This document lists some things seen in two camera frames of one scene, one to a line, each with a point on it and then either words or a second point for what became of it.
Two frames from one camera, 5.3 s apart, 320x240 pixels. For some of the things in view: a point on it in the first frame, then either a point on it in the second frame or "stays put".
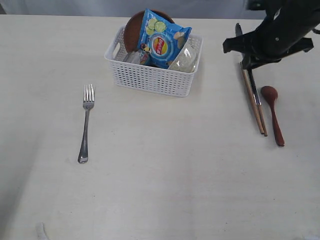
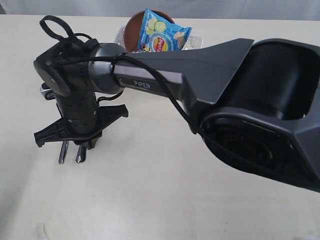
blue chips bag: [160, 40] stays put
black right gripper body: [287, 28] to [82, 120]
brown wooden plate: [132, 30] stays put
